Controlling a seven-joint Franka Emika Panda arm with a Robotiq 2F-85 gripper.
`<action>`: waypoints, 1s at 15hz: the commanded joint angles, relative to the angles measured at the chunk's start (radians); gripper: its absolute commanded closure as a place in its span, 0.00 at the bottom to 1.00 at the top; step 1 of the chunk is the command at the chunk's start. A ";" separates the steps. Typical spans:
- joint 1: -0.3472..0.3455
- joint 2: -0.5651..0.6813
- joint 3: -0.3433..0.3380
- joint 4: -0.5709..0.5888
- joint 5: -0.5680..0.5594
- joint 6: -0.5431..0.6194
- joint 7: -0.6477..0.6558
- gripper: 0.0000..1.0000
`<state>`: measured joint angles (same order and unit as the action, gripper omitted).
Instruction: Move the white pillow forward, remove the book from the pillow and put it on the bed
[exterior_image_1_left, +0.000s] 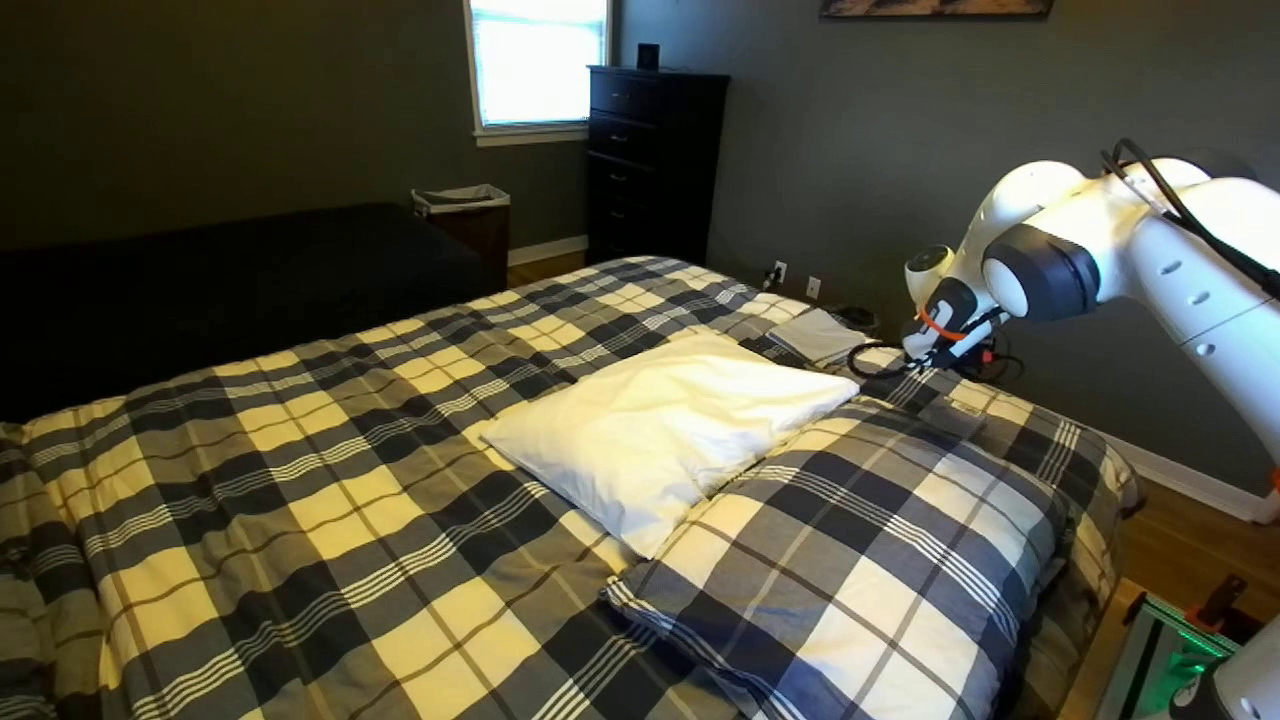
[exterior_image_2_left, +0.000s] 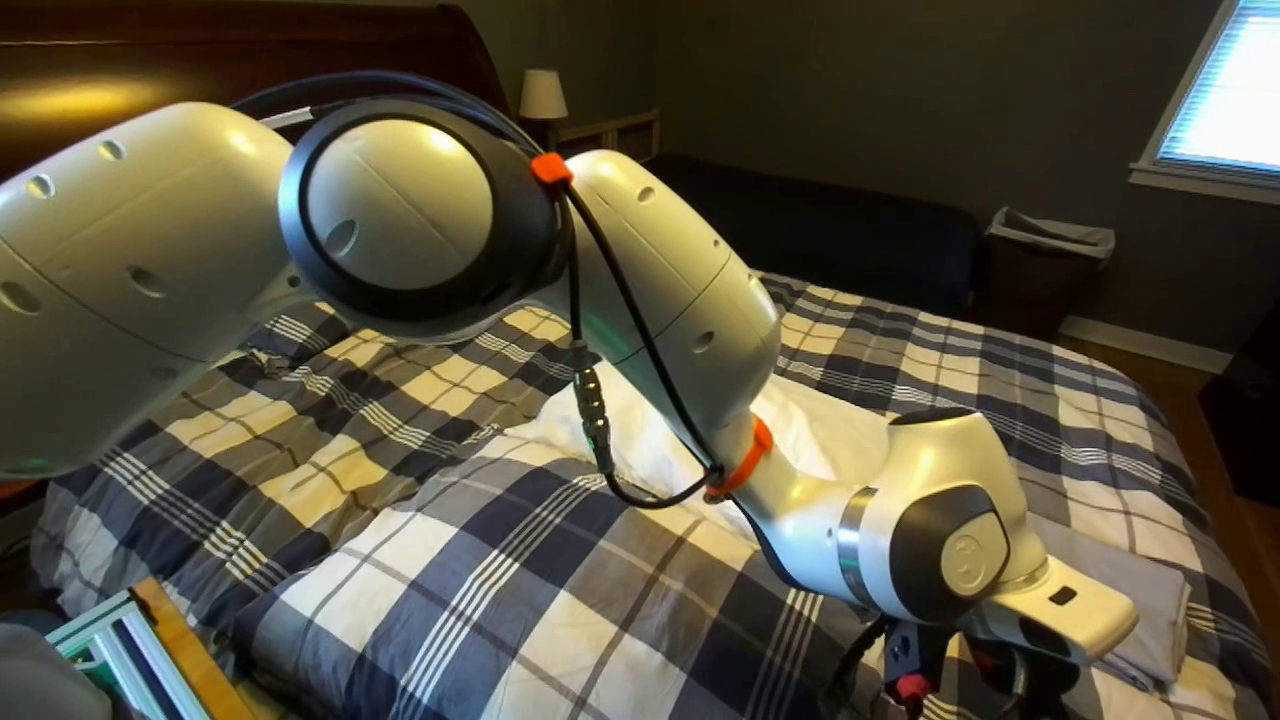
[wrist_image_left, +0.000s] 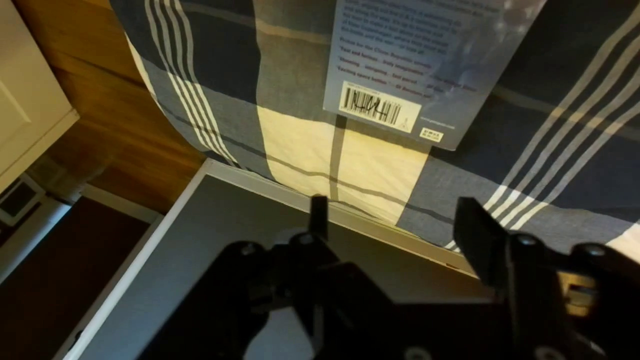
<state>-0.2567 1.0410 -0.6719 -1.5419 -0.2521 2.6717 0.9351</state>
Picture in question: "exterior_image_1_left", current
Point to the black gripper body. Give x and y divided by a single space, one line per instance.
962 353

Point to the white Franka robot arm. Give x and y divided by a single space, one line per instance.
1175 264

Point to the blue white plaid pillow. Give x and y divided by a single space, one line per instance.
825 615

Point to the black dresser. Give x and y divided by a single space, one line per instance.
654 160

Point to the wooden board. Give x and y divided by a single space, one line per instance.
1098 653

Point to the small black dresser object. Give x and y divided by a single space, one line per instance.
648 58

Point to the dark wooden nightstand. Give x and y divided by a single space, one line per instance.
475 244

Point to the grey rounded object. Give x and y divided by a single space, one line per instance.
1255 682

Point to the bright window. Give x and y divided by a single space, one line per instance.
543 62

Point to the grey tray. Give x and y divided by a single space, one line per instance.
460 199

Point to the yellow black plaid comforter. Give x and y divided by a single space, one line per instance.
333 507

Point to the black couch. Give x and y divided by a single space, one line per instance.
224 304

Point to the white wall outlet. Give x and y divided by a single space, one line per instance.
815 290
776 272

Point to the wall picture frame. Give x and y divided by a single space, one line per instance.
932 9

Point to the green metal frame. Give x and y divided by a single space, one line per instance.
1161 667

